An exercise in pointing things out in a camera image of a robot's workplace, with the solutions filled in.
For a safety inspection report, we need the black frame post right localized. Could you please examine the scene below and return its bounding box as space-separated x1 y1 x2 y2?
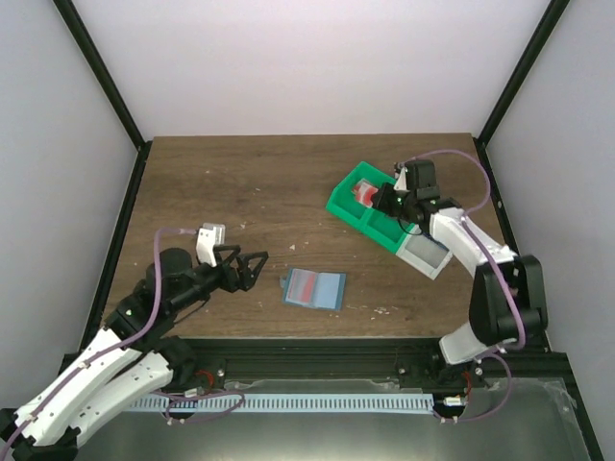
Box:
478 0 571 145

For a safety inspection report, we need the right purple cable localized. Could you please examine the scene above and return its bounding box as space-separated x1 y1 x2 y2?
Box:
398 148 528 424

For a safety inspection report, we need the metal base plate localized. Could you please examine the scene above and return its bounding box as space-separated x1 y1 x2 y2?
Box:
77 378 602 460

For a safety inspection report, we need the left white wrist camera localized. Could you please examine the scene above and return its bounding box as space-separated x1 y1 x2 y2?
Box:
195 223 226 267

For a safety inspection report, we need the green bin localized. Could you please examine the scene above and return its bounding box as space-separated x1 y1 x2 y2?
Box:
360 208 416 254
326 161 395 231

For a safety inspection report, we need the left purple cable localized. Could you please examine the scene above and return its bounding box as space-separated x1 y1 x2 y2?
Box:
0 226 246 448

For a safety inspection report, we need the purple cable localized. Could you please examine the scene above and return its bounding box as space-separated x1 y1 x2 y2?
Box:
398 148 528 424
0 226 246 448

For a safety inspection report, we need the white bin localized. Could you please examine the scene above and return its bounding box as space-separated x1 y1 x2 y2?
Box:
396 234 453 280

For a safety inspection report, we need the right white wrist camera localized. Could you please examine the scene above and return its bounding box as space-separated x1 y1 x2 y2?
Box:
393 162 408 194

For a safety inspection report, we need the blue card holder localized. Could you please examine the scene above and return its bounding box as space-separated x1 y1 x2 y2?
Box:
280 268 346 311

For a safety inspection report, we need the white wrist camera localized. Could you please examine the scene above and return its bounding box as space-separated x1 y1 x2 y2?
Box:
195 223 226 267
393 162 408 194

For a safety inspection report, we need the black frame post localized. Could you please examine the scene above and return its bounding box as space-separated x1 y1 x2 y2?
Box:
51 0 148 150
478 0 571 145

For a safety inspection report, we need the green bin middle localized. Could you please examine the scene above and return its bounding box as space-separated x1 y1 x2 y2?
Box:
360 208 416 254

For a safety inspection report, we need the white slotted cable duct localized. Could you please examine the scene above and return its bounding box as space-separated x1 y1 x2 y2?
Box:
128 394 434 415

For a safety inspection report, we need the black frame post left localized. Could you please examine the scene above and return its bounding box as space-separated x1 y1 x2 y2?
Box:
51 0 148 150

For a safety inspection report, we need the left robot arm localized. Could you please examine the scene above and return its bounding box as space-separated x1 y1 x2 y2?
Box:
1 245 269 460

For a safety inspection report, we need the green bin far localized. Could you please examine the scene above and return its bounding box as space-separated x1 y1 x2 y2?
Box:
326 161 395 231

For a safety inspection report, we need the red white card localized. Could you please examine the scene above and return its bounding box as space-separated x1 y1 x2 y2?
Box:
286 269 317 305
353 180 378 208

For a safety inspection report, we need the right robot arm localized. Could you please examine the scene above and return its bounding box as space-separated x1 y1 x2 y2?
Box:
371 158 548 365

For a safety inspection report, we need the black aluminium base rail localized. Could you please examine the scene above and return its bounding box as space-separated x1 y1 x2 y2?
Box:
152 337 573 391

